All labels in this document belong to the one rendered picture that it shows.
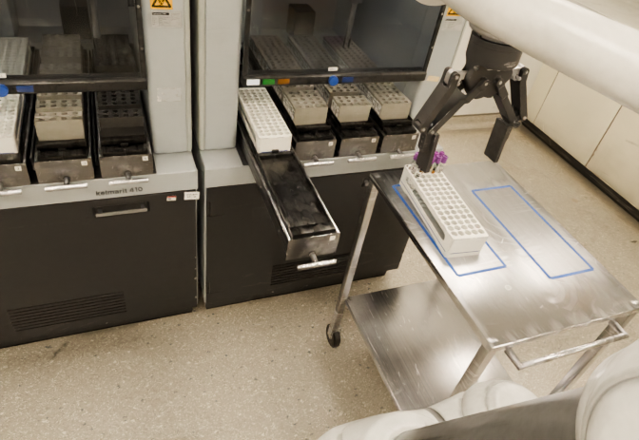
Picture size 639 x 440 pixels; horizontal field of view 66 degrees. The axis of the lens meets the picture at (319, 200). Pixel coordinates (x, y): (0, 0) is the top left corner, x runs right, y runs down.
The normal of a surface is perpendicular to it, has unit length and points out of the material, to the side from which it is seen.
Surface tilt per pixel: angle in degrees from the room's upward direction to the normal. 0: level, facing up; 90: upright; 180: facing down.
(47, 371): 0
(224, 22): 90
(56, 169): 90
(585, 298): 0
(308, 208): 0
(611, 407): 84
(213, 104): 90
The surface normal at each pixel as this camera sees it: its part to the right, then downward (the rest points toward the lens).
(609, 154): -0.93, 0.11
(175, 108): 0.34, 0.63
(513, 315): 0.15, -0.77
